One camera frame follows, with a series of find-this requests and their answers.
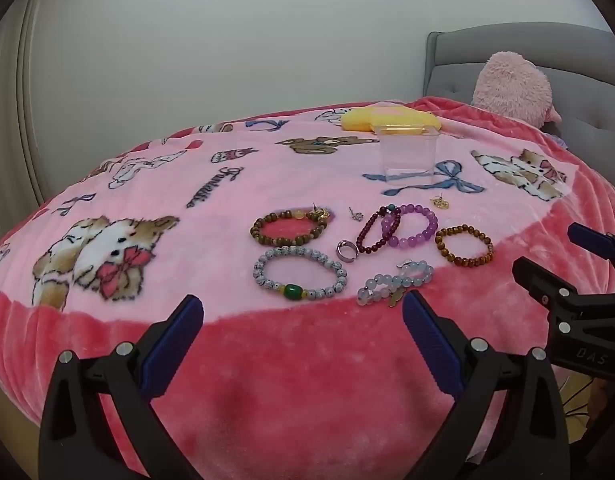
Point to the pink plush toy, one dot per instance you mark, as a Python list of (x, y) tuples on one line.
[(507, 85)]

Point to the yellow plush cushion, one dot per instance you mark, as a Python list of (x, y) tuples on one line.
[(367, 119)]

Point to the gold stud earring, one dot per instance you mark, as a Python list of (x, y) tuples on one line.
[(320, 215), (441, 203)]

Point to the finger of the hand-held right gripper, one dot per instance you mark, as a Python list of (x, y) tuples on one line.
[(532, 275), (587, 236)]

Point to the yellow cloth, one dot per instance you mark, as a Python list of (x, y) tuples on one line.
[(577, 400)]

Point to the small silver earring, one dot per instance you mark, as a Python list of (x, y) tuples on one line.
[(356, 215)]

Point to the grey upholstered headboard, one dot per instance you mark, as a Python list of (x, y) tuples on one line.
[(587, 60)]

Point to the pink printed blanket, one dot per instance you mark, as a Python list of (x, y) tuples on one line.
[(237, 385)]

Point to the beige curtain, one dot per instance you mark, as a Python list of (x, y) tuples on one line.
[(17, 85)]

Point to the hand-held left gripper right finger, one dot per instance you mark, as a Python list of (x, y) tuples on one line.
[(430, 340)]

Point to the clear plastic box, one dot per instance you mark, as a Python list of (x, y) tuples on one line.
[(407, 157)]

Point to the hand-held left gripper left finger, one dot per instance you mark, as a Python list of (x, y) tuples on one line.
[(172, 345)]

